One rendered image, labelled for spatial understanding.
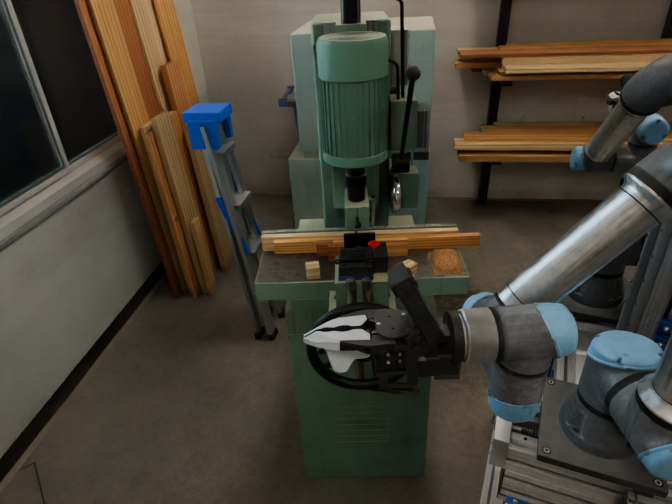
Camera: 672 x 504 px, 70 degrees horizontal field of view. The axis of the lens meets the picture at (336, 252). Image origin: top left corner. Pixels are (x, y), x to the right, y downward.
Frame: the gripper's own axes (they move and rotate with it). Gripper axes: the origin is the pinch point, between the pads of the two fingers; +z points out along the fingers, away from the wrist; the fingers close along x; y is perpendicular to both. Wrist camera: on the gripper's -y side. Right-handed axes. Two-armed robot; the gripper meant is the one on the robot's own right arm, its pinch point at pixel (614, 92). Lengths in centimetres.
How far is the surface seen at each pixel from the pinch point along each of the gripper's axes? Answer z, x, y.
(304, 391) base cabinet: -70, -107, 63
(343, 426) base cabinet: -69, -97, 82
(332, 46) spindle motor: -59, -80, -37
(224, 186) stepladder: 5, -149, 19
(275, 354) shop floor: -7, -145, 105
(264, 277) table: -68, -109, 19
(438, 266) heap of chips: -61, -61, 24
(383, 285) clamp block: -76, -75, 19
